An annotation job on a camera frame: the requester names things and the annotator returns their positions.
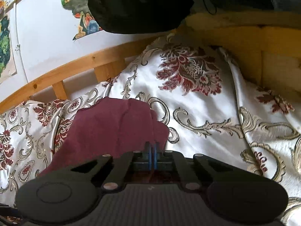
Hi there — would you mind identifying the maroon long-sleeve garment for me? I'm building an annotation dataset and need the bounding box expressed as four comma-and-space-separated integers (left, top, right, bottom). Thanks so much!
41, 97, 169, 175

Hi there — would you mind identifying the floral white satin bedspread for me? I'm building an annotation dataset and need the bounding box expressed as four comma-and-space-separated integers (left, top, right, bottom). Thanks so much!
0, 31, 301, 225

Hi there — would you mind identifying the black jacket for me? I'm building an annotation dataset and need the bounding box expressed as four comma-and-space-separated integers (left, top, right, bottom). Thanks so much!
88, 0, 300, 34

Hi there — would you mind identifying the colourful landscape poster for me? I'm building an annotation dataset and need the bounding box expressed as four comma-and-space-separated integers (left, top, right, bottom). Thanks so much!
61, 0, 102, 40

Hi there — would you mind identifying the wooden bed frame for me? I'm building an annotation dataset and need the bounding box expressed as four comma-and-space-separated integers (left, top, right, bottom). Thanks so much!
1, 11, 300, 112

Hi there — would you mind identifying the white wall pipe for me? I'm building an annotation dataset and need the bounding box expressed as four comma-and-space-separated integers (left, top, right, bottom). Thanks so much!
13, 2, 29, 83

